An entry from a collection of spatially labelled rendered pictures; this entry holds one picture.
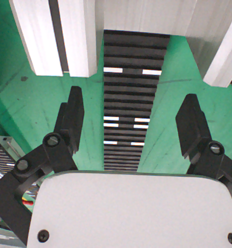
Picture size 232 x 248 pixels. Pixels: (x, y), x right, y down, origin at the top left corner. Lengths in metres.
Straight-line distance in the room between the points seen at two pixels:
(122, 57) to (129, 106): 0.05
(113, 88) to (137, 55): 0.04
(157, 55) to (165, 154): 0.20
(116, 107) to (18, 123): 0.15
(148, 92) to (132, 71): 0.03
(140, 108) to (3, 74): 0.15
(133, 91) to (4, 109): 0.17
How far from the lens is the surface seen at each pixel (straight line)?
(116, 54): 0.16
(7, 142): 0.33
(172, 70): 0.19
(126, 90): 0.18
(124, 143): 0.24
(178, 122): 0.16
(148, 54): 0.16
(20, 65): 0.20
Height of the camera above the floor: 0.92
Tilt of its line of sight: 36 degrees down
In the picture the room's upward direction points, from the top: 178 degrees counter-clockwise
